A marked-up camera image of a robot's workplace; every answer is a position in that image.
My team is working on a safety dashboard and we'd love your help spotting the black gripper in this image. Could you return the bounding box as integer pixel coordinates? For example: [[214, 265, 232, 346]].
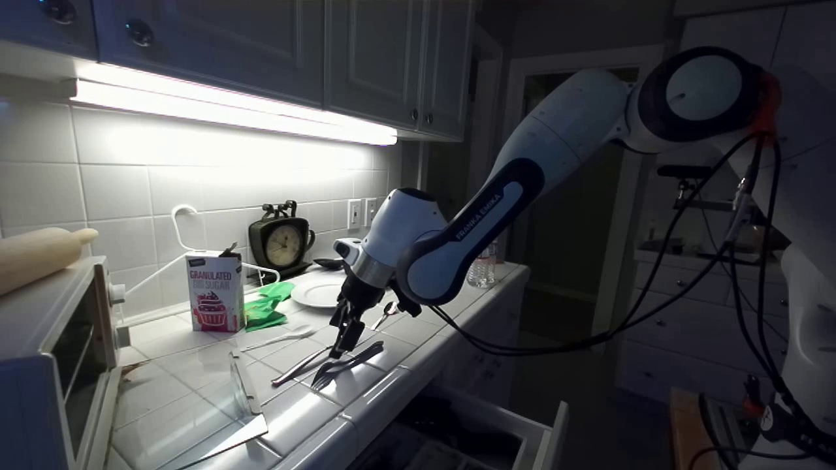
[[328, 265, 387, 361]]

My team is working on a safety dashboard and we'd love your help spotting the white plate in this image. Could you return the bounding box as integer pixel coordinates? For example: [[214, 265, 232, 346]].
[[291, 272, 347, 314]]

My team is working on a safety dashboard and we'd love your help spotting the green cloth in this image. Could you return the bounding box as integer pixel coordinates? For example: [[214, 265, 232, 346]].
[[240, 280, 295, 332]]

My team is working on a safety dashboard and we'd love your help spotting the black table clock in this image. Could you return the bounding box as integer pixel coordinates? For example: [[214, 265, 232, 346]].
[[245, 197, 319, 282]]

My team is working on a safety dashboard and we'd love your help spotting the white lower cabinet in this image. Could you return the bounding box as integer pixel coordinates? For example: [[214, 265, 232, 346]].
[[347, 277, 534, 470]]

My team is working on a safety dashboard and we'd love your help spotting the white cabinet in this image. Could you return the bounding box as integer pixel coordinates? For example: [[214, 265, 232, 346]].
[[0, 0, 479, 145], [347, 277, 534, 470]]

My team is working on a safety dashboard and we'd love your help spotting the pink white milk carton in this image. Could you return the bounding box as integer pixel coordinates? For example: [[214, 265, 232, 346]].
[[184, 246, 249, 336]]

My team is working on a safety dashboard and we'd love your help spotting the clear water bottle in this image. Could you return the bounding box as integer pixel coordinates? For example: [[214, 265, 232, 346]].
[[465, 250, 491, 293]]

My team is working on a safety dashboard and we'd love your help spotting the white open drawer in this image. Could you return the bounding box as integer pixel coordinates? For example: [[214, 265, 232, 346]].
[[345, 384, 571, 470]]

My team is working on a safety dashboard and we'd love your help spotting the under-cabinet light strip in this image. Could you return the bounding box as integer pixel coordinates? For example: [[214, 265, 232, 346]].
[[68, 76, 402, 148]]

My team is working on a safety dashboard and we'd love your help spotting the white upper cabinet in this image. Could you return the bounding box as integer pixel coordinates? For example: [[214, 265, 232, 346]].
[[0, 0, 479, 145]]

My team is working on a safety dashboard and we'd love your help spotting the white toaster oven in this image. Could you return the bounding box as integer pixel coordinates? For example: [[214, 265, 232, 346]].
[[0, 255, 124, 470]]

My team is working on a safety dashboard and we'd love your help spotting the wooden rolling pin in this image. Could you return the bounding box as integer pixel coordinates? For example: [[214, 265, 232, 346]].
[[0, 223, 103, 301]]

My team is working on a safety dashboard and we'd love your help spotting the white dresser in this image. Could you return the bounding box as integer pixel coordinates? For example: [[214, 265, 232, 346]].
[[615, 247, 792, 406]]

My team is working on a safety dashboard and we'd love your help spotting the round cabinet knob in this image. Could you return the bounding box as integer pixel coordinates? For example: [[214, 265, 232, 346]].
[[124, 17, 158, 52], [36, 0, 80, 26]]

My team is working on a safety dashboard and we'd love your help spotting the black stool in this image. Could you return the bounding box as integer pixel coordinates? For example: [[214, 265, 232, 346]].
[[654, 161, 720, 216]]

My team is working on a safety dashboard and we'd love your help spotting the pale long-handled utensil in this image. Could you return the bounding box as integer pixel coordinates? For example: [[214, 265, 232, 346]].
[[227, 323, 319, 361]]

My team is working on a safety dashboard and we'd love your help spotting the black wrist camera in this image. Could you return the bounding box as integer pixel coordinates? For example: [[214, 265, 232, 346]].
[[380, 290, 427, 323]]

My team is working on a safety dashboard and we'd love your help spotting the white wire hanger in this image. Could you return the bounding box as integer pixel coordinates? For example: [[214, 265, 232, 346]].
[[114, 201, 282, 302]]

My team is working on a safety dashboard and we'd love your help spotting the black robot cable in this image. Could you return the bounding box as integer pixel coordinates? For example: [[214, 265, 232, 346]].
[[427, 128, 836, 470]]

